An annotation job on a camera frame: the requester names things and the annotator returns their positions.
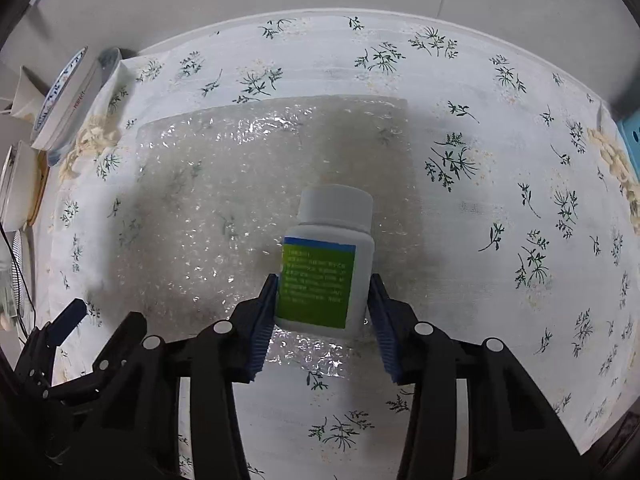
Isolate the white cup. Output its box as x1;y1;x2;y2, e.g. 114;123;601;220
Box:
10;65;51;121

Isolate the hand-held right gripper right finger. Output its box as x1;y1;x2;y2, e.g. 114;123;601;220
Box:
367;274;583;480

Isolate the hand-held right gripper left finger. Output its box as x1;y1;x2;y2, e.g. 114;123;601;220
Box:
75;274;281;480

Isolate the clear bubble wrap sheet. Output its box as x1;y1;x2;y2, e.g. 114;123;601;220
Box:
135;95;416;378

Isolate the white ceramic bowl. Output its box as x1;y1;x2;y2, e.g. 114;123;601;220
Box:
0;140;43;226

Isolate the white bottle with green label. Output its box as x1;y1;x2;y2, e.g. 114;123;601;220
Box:
272;185;376;339

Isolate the blue plastic utensil holder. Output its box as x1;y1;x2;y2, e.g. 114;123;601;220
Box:
616;112;640;181

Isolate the white floral tablecloth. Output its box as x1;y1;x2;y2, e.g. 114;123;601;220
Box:
37;7;640;480

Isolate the round wooden coaster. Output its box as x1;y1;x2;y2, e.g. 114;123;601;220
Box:
25;160;51;226

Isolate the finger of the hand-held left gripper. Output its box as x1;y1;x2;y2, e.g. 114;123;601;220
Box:
30;299;89;356
50;311;147;401

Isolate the blue patterned bowl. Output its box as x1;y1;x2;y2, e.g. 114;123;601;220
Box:
47;47;123;166

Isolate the black cable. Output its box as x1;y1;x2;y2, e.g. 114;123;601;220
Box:
0;220;38;341

